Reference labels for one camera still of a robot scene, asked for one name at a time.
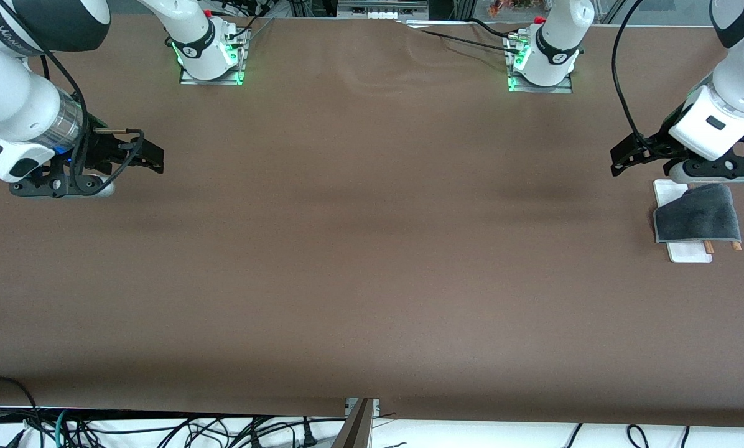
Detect grey microfibre towel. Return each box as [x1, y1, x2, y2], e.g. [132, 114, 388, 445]
[653, 184, 742, 245]

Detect colourful packages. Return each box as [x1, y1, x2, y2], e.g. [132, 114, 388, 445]
[487, 0, 550, 16]

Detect brown table cover sheet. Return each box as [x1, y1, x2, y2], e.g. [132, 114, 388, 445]
[0, 12, 744, 429]

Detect brown wooden beam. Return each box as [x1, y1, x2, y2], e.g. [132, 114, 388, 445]
[330, 398, 374, 448]

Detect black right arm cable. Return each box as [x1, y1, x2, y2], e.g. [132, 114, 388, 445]
[27, 37, 146, 194]

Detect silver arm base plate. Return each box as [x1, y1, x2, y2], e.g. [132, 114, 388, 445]
[508, 34, 574, 94]
[179, 28, 248, 86]

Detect black table power cable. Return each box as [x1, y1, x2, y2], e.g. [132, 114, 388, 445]
[417, 28, 525, 57]
[465, 17, 519, 39]

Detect black arched floor cable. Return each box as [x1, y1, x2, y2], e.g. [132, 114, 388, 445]
[0, 376, 40, 430]

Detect grey metal rail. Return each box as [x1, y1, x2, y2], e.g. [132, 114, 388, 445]
[338, 0, 429, 19]

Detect tangled black floor cables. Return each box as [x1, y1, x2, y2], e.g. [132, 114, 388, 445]
[0, 414, 323, 448]

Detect silver metal table bracket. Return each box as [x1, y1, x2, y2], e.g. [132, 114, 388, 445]
[345, 398, 381, 419]

